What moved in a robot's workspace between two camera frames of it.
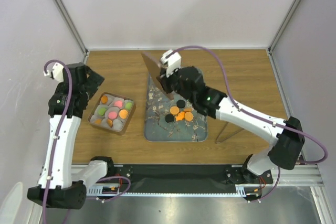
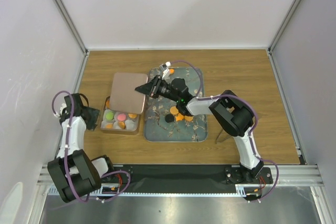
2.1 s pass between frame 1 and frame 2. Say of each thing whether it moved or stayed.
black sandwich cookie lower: stayed
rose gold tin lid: moved
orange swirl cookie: moved
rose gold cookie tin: moved
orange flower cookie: stayed
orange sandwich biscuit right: stayed
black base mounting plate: stayed
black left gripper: moved
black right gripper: moved
